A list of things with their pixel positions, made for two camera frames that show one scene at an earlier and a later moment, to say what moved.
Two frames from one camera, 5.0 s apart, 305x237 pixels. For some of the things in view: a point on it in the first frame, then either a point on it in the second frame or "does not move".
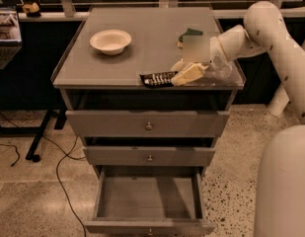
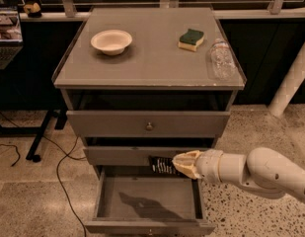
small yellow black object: x=32 y=10 does not move
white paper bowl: x=111 y=41 does not move
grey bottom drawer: x=149 y=201 does not move
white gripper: x=216 y=53 to x=208 y=165
